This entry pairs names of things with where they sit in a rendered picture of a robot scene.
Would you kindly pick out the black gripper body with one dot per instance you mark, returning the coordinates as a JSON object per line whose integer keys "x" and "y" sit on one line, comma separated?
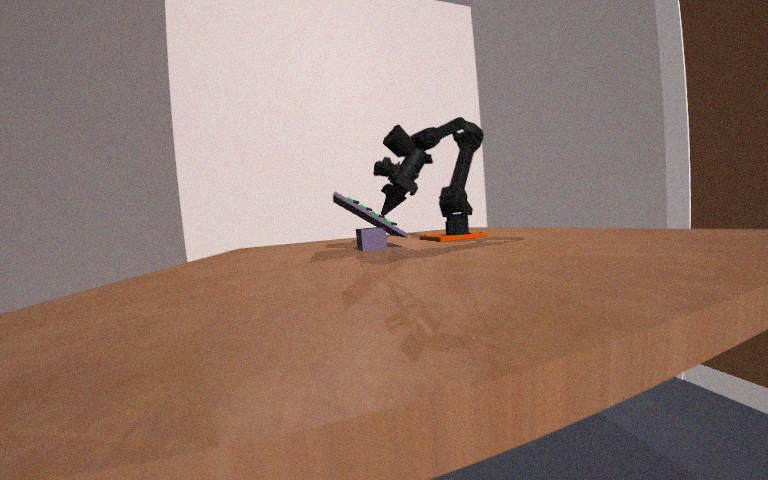
{"x": 404, "y": 181}

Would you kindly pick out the lavender switch panel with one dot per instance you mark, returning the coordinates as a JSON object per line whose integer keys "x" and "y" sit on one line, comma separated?
{"x": 369, "y": 239}

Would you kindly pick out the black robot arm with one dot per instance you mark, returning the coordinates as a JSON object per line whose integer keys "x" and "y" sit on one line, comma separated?
{"x": 453, "y": 197}

